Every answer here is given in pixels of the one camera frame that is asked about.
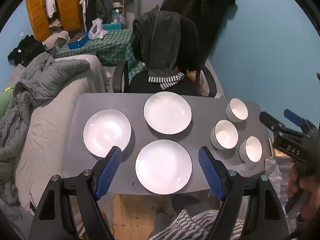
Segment black office chair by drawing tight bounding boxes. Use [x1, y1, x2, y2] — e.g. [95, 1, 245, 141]
[112, 11, 218, 98]

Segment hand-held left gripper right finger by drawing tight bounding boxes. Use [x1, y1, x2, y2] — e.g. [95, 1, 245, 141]
[197, 146, 292, 240]

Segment dark grey hoodie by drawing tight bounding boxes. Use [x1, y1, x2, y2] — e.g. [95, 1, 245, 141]
[132, 11, 182, 78]

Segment dark hanging clothes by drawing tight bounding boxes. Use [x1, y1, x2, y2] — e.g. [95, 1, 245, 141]
[79, 0, 114, 30]

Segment black hanging coat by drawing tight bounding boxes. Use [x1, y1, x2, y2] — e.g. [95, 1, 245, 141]
[160, 0, 237, 58]

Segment bed with grey sheet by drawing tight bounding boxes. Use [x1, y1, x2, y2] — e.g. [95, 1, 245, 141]
[15, 54, 110, 215]

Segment beige clothes pile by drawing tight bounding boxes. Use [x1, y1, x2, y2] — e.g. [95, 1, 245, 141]
[42, 30, 70, 50]

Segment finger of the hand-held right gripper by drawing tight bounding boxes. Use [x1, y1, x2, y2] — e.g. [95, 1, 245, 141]
[284, 109, 319, 137]
[259, 111, 286, 136]

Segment grey duvet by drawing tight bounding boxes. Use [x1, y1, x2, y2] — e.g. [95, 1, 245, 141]
[0, 52, 90, 195]

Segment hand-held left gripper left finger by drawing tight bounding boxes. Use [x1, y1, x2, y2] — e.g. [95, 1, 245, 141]
[28, 146, 123, 240]

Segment clear plastic sheet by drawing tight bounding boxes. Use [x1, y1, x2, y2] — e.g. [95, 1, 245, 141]
[265, 155, 300, 233]

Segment blue box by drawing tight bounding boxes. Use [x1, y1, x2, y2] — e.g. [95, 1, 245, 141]
[67, 32, 90, 50]

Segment grey door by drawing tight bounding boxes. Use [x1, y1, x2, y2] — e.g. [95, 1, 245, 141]
[125, 0, 165, 28]

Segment grey white striped cloth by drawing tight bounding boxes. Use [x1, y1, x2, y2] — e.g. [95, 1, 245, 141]
[148, 72, 185, 90]

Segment person's right hand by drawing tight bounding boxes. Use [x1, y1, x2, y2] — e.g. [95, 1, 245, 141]
[286, 164, 320, 220]

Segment white bowl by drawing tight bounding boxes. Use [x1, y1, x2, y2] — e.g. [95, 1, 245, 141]
[239, 136, 263, 164]
[210, 119, 239, 150]
[226, 98, 249, 123]

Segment black clothes pile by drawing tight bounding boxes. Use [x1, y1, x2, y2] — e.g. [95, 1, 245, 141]
[7, 34, 47, 67]

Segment orange wardrobe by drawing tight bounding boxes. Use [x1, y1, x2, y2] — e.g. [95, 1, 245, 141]
[25, 0, 84, 42]

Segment white hanging shirt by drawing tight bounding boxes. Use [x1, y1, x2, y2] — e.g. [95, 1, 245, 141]
[45, 0, 57, 18]

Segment green checkered tablecloth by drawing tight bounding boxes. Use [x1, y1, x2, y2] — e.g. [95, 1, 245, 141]
[55, 29, 143, 75]

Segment white plate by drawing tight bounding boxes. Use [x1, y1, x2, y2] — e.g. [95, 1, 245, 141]
[135, 139, 193, 195]
[83, 109, 132, 158]
[143, 92, 192, 135]

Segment green pillow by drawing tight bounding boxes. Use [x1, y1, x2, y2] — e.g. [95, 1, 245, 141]
[0, 82, 15, 118]

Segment person's striped clothing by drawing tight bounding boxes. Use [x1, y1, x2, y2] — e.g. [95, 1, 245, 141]
[147, 209, 244, 240]

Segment white plastic bag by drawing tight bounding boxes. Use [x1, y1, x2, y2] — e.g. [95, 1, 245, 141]
[200, 71, 213, 96]
[88, 18, 108, 40]

